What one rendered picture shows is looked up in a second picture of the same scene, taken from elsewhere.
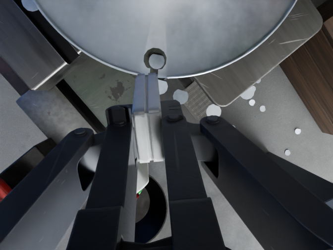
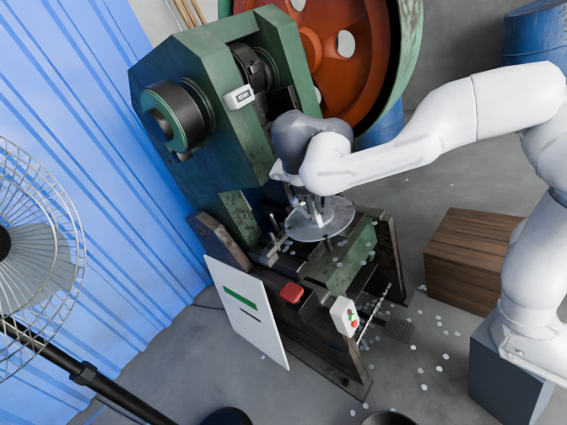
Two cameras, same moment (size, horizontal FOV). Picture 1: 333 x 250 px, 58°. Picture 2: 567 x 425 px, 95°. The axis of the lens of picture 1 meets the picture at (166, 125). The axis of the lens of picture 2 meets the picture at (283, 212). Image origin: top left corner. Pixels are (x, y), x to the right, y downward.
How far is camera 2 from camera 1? 0.78 m
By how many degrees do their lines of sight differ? 66
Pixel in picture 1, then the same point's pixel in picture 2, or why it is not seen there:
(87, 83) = (315, 273)
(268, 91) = (451, 320)
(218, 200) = not seen: outside the picture
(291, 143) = not seen: hidden behind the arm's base
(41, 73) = (299, 266)
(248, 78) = (351, 228)
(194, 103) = (394, 331)
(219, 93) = (345, 234)
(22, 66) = (293, 266)
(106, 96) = (322, 274)
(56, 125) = not seen: hidden behind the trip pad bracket
